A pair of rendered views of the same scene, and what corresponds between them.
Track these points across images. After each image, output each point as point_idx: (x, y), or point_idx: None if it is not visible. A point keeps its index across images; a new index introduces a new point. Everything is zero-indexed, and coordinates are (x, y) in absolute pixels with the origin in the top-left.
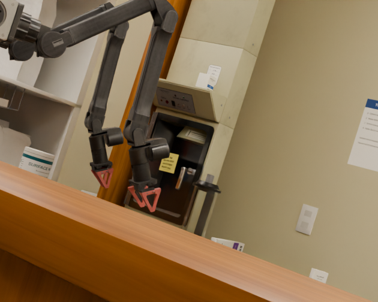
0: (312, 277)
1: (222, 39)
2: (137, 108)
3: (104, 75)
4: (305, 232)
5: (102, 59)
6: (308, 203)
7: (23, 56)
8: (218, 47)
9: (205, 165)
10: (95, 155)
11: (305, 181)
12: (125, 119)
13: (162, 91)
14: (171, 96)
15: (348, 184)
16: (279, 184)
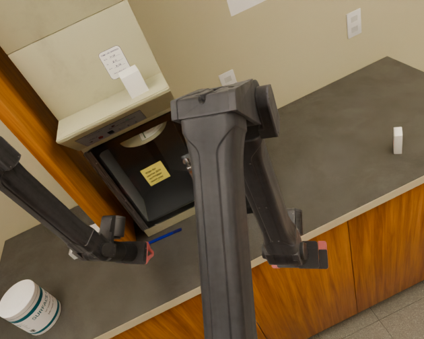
0: (400, 141)
1: (81, 10)
2: (291, 241)
3: (52, 213)
4: None
5: (20, 205)
6: (221, 72)
7: None
8: (86, 23)
9: None
10: (127, 259)
11: (206, 59)
12: (77, 195)
13: (91, 136)
14: (107, 130)
15: (243, 32)
16: (186, 79)
